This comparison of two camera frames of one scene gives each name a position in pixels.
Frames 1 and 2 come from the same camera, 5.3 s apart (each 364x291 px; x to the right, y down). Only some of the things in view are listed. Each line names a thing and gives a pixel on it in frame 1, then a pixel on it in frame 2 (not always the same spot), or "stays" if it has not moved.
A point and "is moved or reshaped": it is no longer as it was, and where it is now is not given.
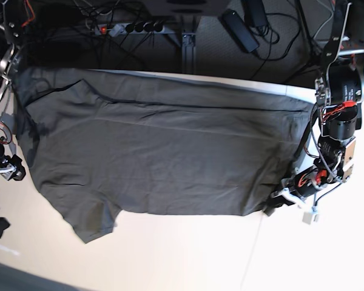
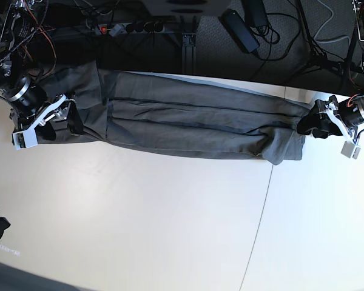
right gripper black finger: x=278 y=200 → x=317 y=121
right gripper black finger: x=269 y=210 → x=320 y=133
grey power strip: x=119 y=29 stays
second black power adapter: x=254 y=13 stays
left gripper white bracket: x=11 y=168 → x=29 y=137
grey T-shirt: x=98 y=143 is moved or reshaped
